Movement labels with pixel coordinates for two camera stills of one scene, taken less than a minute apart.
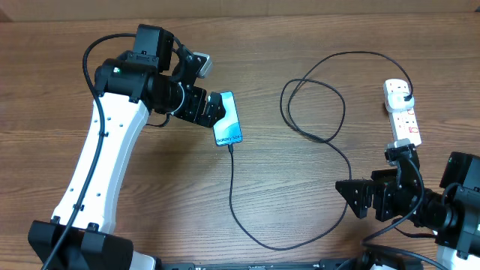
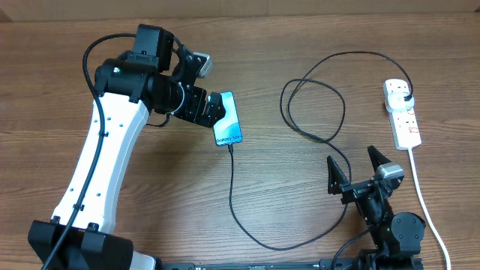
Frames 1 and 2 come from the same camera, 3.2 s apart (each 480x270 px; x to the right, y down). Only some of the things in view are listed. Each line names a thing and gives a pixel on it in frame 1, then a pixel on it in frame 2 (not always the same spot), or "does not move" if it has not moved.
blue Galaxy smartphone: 227,130 does not move
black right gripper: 377,187 to 337,181
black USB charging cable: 290,117 does not move
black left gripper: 195,115 does not move
